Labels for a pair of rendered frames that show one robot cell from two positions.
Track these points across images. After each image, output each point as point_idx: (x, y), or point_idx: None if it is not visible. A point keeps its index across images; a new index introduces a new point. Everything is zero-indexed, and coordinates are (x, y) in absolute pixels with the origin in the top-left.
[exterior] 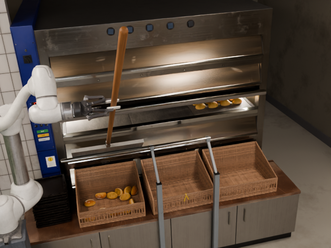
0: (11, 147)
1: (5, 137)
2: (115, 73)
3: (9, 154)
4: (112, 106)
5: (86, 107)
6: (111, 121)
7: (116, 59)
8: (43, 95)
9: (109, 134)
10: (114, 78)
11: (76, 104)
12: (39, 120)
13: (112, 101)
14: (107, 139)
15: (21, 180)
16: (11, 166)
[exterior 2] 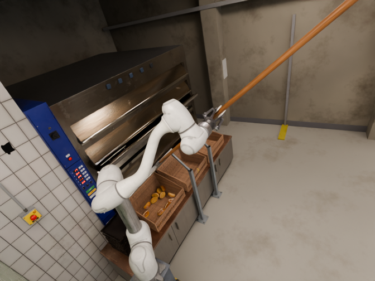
0: (125, 204)
1: None
2: (282, 61)
3: (124, 211)
4: (222, 111)
5: (211, 121)
6: None
7: (310, 37)
8: (191, 124)
9: (176, 150)
10: (268, 72)
11: (208, 121)
12: (199, 148)
13: (230, 105)
14: (167, 156)
15: (139, 226)
16: (128, 221)
